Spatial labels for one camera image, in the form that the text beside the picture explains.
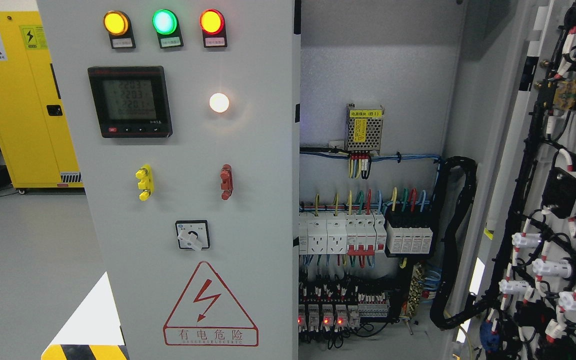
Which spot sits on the yellow safety cabinet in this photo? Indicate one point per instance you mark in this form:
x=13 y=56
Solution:
x=34 y=136

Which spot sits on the yellow terminal post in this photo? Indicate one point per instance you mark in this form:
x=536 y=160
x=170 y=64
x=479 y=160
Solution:
x=145 y=182

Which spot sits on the black digital power meter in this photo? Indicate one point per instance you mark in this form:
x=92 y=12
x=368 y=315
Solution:
x=131 y=101

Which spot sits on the black relay terminal row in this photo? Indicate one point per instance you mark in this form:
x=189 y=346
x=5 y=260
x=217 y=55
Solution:
x=334 y=304

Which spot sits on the white indicator lamp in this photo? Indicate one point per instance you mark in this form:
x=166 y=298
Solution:
x=219 y=102

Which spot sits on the yellow indicator lamp left door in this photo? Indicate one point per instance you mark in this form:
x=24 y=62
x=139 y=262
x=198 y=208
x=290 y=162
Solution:
x=118 y=25

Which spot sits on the red electric hazard warning sticker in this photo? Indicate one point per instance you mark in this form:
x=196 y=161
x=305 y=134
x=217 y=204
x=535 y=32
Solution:
x=208 y=314

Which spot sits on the black white rotary switch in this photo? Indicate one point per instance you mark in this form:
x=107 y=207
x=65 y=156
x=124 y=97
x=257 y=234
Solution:
x=193 y=234

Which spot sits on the metal mesh power supply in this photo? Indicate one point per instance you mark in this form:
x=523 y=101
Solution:
x=364 y=128

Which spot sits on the green indicator lamp left door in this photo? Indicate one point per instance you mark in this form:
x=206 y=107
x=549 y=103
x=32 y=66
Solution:
x=166 y=26

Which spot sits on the red indicator lamp left door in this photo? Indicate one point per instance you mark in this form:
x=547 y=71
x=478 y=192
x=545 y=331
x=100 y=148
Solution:
x=213 y=27

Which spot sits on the white circuit breaker row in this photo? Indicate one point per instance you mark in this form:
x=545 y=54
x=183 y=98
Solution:
x=341 y=234

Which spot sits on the grey cabinet door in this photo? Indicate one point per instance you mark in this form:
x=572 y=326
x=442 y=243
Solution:
x=529 y=302
x=252 y=233

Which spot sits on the black surge protector block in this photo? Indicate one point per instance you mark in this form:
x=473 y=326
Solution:
x=409 y=234

